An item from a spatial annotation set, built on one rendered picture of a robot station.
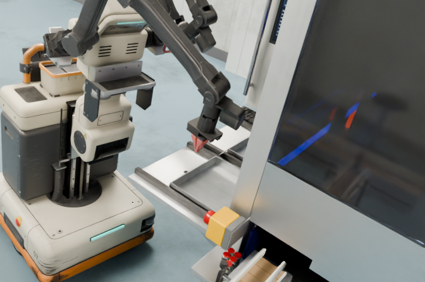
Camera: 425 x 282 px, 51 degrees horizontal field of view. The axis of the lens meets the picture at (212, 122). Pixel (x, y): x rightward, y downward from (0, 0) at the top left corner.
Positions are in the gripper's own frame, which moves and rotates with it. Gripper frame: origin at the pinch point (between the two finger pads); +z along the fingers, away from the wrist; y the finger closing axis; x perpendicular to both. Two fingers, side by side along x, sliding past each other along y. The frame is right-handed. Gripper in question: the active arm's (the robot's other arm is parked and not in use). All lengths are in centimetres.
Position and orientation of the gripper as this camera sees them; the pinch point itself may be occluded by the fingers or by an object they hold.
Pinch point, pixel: (197, 149)
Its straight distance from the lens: 143.6
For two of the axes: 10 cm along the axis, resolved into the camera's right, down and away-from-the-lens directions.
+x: 6.0, -2.9, 7.5
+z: -2.9, 7.9, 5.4
